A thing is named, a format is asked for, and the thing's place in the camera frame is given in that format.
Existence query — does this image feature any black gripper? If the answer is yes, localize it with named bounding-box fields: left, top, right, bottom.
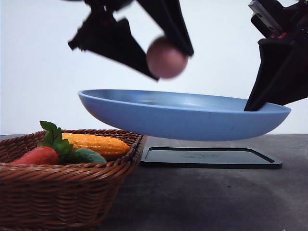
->
left=244, top=0, right=308, bottom=111
left=61, top=0, right=194, bottom=80

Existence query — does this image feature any brown egg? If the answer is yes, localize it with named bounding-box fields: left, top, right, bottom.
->
left=146, top=37, right=189, bottom=79

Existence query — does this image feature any blue plate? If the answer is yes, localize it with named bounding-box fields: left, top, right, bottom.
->
left=78, top=90, right=291, bottom=141

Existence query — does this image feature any brown wicker basket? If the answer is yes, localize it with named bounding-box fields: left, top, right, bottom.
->
left=0, top=129, right=144, bottom=231

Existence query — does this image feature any yellow plastic corn cob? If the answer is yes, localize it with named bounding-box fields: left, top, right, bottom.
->
left=62, top=132, right=130, bottom=157

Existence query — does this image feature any black rectangular tray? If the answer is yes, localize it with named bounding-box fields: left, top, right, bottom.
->
left=140, top=147, right=282, bottom=169

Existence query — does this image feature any green plastic leaf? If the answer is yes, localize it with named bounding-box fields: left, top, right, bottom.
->
left=38, top=121, right=74, bottom=159

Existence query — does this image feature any green plastic vegetable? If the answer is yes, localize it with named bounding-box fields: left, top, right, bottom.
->
left=70, top=148, right=107, bottom=163

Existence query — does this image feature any red plastic carrot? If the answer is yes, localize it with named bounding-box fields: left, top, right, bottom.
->
left=11, top=146, right=59, bottom=165

